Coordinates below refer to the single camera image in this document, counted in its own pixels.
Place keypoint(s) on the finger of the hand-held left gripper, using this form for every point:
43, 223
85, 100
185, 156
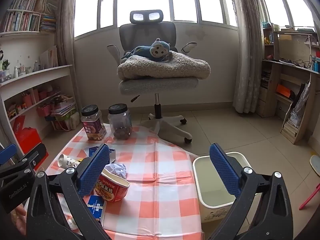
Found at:
7, 153
37, 153

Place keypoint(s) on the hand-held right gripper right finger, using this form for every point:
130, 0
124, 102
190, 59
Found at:
223, 170

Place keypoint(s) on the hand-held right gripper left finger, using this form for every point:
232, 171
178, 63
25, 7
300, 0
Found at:
93, 170

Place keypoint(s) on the pale blue paper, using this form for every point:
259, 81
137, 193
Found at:
117, 170

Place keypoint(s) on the red instant noodle bowl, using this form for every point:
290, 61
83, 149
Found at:
112, 192

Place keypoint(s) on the white waste bin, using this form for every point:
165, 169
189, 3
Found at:
212, 212

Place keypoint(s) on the person's left hand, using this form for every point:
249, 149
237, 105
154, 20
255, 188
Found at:
20, 217

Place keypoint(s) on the small blue box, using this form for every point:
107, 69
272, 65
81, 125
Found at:
93, 152

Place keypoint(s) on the white paper cup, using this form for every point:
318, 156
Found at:
65, 160

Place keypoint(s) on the blue snack packet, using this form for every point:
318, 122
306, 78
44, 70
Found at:
96, 205

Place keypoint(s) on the purple label snack jar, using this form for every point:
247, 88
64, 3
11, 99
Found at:
92, 127

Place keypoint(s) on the pink storage basket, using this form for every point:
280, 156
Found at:
44, 110

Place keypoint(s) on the pile of papers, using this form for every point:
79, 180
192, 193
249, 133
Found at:
62, 108

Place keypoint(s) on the clear plastic jar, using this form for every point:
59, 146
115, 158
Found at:
120, 125

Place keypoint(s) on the white crumpled tissue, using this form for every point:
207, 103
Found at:
71, 223

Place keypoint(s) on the orange checkered tablecloth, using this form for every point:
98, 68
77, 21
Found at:
160, 175

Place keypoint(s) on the white bookshelf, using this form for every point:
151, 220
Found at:
37, 73

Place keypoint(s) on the red stick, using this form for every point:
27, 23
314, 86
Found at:
310, 198

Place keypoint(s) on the pale oval board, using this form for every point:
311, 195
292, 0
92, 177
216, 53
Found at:
315, 166

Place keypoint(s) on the leaning paper folders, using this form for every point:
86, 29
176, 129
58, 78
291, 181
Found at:
48, 56

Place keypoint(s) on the orange flat box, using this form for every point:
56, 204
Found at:
283, 90

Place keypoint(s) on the silver foil bag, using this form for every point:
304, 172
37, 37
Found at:
301, 105

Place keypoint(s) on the wooden desk shelf unit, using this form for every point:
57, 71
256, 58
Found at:
272, 80

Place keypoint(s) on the grey office chair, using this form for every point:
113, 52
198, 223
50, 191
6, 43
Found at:
155, 85

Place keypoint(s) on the beige curtain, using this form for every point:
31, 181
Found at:
247, 67
65, 30

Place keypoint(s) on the beige fleece blanket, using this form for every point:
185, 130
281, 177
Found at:
162, 68

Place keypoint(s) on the rows of shelf books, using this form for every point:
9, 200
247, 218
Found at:
20, 21

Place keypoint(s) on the blue plush monkey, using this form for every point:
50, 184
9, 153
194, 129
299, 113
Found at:
157, 51

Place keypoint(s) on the blue bottle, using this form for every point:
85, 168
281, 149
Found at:
316, 65

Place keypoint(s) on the large window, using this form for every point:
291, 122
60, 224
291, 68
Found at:
172, 0

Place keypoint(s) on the side window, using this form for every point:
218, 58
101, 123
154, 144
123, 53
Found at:
287, 2

